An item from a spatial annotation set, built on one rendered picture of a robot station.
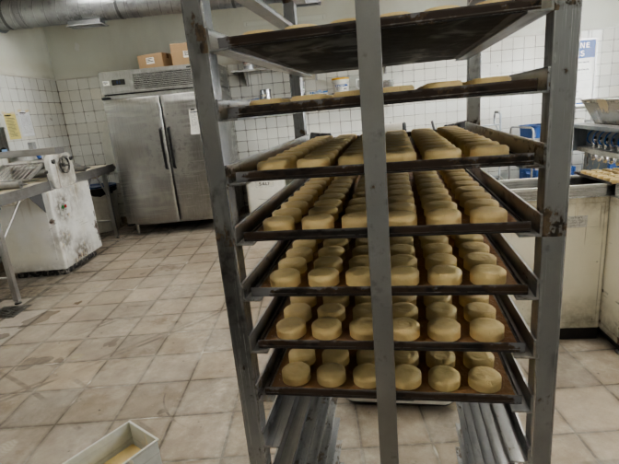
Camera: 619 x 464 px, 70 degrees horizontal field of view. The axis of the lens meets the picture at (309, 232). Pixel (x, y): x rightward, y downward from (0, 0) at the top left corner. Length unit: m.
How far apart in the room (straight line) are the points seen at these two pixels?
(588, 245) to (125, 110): 5.02
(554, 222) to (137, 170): 5.62
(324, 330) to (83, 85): 6.68
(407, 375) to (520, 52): 6.53
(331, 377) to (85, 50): 6.72
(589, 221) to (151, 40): 5.75
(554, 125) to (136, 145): 5.59
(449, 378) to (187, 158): 5.25
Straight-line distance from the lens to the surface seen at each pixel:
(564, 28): 0.63
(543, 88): 0.64
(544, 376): 0.74
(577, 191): 2.70
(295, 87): 1.23
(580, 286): 2.87
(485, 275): 0.69
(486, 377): 0.79
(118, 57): 7.03
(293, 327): 0.74
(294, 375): 0.79
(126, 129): 6.00
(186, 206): 5.91
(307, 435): 1.12
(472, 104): 1.22
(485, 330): 0.73
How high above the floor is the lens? 1.40
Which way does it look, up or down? 15 degrees down
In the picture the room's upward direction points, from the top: 5 degrees counter-clockwise
